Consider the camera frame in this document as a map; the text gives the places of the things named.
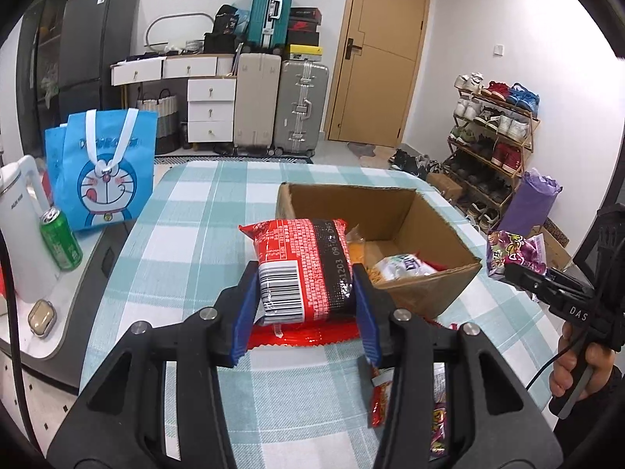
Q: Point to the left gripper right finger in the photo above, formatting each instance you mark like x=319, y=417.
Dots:
x=455, y=402

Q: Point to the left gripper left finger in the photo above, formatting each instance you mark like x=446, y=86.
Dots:
x=154, y=402

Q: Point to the purple candy bag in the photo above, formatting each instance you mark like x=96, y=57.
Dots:
x=509, y=248

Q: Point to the white red snack bag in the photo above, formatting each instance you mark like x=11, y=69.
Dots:
x=399, y=266

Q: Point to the red black snack pack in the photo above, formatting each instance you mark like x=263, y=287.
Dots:
x=305, y=283

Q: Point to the meat floss cake pack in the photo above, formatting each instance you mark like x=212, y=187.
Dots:
x=356, y=246

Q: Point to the small earbuds case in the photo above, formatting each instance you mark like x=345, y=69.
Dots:
x=42, y=318

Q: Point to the small cardboard box floor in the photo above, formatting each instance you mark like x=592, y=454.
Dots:
x=448, y=188

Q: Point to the checked teal tablecloth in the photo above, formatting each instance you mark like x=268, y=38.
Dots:
x=286, y=407

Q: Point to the green soda can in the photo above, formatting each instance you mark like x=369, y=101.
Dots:
x=60, y=240

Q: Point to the wooden shoe rack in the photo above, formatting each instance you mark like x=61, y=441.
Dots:
x=490, y=143

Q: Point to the cardboard SF box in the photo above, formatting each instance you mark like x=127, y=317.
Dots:
x=392, y=221

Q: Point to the white electric kettle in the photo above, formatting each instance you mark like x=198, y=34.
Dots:
x=23, y=202

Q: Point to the blue Doraemon tote bag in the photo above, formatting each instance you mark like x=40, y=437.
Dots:
x=101, y=165

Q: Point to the woven laundry basket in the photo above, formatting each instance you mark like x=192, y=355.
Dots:
x=161, y=117

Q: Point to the wooden door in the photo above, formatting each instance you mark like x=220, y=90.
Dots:
x=378, y=58

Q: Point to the beige suitcase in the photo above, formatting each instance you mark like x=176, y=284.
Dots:
x=256, y=94

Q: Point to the silver suitcase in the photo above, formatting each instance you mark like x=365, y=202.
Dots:
x=300, y=103

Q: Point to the white drawer cabinet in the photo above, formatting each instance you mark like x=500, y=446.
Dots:
x=199, y=90

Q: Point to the stacked shoe boxes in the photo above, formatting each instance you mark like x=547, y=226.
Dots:
x=303, y=37

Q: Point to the dark grey refrigerator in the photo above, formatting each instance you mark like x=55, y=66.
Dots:
x=95, y=34

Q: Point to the teal suitcase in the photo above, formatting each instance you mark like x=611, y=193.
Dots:
x=268, y=25

